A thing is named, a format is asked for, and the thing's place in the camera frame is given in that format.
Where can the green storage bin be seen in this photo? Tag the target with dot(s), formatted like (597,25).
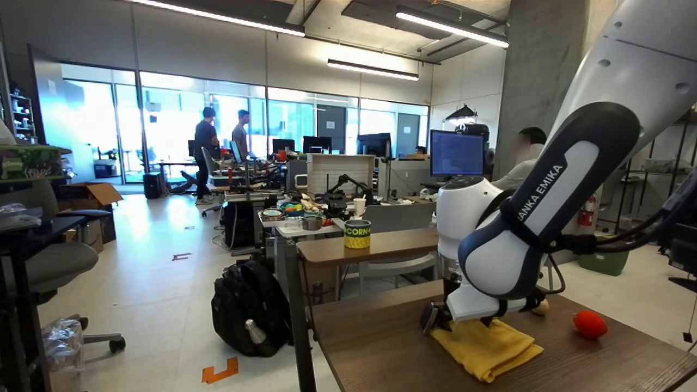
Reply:
(606,263)

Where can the long ceiling light strip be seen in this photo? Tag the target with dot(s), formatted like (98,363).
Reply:
(449,29)
(374,70)
(219,15)

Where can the red toy vegetable green stem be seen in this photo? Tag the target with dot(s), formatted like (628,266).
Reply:
(592,326)

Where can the green box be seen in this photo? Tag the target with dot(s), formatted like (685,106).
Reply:
(30,159)

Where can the yellow towel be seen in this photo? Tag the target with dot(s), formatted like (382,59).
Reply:
(486,350)

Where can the black slanted metal pole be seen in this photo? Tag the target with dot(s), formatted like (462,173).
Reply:
(300,311)

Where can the yellow green wipes canister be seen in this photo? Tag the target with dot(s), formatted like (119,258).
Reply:
(358,236)

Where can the black metal shelf rack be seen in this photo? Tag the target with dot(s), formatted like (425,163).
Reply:
(640,174)

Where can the standing person brown shirt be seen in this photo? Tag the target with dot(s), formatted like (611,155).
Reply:
(241,138)

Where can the walking person dark clothes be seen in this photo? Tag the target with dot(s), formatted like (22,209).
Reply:
(206,144)

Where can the brown wooden desk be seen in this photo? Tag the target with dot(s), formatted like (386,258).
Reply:
(378,245)

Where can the black computer monitor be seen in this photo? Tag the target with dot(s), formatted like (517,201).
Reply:
(374,144)
(285,144)
(317,144)

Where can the black lamp shade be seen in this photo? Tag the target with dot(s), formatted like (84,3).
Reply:
(461,113)

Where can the black trash bin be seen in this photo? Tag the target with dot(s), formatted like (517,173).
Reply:
(153,186)

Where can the white desk partition panel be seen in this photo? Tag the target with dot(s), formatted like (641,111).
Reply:
(330,168)

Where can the black backpack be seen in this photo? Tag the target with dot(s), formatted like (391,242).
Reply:
(247,305)

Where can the red fire extinguisher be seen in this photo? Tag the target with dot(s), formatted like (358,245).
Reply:
(587,213)

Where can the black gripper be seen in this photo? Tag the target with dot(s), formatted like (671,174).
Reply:
(446,311)

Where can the seated person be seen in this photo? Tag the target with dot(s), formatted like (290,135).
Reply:
(525,155)

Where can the computer monitor blue screen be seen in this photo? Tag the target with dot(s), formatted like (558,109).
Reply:
(459,155)

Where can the open cardboard box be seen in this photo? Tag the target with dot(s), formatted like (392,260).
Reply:
(95,195)

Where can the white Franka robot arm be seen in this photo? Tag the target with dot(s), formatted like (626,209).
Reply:
(553,187)

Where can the white chair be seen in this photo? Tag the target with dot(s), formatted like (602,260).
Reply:
(396,266)

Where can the clear plastic bottle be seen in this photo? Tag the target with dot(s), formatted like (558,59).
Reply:
(64,350)

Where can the orange floor tape marker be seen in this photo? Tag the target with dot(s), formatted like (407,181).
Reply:
(213,375)

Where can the small black robot arm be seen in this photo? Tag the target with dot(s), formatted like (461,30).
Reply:
(341,187)

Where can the grey office chair with armrest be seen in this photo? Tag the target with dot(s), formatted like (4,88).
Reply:
(61,263)

